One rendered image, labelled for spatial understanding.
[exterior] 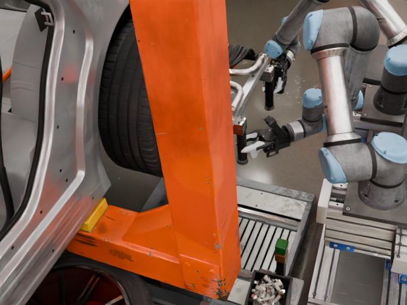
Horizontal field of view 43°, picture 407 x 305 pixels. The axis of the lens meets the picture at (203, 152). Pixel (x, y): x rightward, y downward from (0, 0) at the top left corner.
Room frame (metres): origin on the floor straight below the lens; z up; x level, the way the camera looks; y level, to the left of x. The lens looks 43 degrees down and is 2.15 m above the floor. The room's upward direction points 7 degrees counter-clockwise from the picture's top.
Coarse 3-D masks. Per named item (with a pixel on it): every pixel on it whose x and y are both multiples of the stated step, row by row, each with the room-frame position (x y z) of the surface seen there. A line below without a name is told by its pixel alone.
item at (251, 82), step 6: (264, 66) 1.73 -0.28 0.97; (258, 72) 1.67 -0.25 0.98; (252, 78) 1.64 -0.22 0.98; (258, 78) 1.66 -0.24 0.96; (246, 84) 1.61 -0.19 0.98; (252, 84) 1.60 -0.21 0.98; (246, 90) 1.57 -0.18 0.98; (252, 90) 1.59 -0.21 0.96; (246, 96) 1.53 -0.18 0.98; (240, 102) 1.50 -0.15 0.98; (246, 102) 1.53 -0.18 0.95; (240, 108) 1.48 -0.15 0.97; (234, 120) 1.42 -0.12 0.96
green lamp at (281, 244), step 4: (280, 240) 1.11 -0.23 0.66; (284, 240) 1.11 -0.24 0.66; (276, 244) 1.09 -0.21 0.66; (280, 244) 1.09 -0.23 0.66; (284, 244) 1.09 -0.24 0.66; (276, 248) 1.08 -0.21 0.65; (280, 248) 1.08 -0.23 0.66; (284, 248) 1.07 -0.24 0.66; (276, 252) 1.08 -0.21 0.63; (280, 252) 1.08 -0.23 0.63; (284, 252) 1.07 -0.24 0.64
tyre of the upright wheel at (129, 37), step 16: (128, 32) 1.75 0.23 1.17; (112, 48) 1.69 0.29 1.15; (128, 48) 1.67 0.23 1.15; (112, 64) 1.63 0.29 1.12; (128, 64) 1.61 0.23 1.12; (112, 80) 1.59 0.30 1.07; (128, 80) 1.56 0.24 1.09; (144, 80) 1.54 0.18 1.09; (112, 96) 1.55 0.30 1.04; (128, 96) 1.53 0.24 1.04; (144, 96) 1.50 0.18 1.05; (112, 112) 1.52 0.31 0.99; (128, 112) 1.50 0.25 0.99; (144, 112) 1.47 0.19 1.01; (112, 128) 1.50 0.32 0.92; (128, 128) 1.48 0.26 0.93; (144, 128) 1.45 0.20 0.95; (112, 144) 1.51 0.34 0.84; (128, 144) 1.47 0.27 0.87; (144, 144) 1.44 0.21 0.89; (112, 160) 1.54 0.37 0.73; (128, 160) 1.49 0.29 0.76; (144, 160) 1.45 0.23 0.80; (160, 176) 1.48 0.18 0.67
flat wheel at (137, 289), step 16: (64, 256) 1.27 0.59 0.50; (80, 256) 1.26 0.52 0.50; (48, 272) 1.20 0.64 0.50; (64, 272) 1.20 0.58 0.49; (80, 272) 1.20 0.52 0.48; (96, 272) 1.18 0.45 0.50; (112, 272) 1.17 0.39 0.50; (128, 272) 1.16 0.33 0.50; (48, 288) 1.19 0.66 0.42; (64, 288) 1.15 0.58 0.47; (80, 288) 1.20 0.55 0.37; (96, 288) 1.19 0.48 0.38; (112, 288) 1.14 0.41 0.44; (128, 288) 1.09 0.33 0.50; (144, 288) 1.08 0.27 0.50; (32, 304) 1.08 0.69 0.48; (48, 304) 1.17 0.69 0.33; (64, 304) 1.07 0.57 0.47; (80, 304) 1.06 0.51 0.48; (112, 304) 1.04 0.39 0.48; (128, 304) 1.02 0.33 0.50; (144, 304) 1.01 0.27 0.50
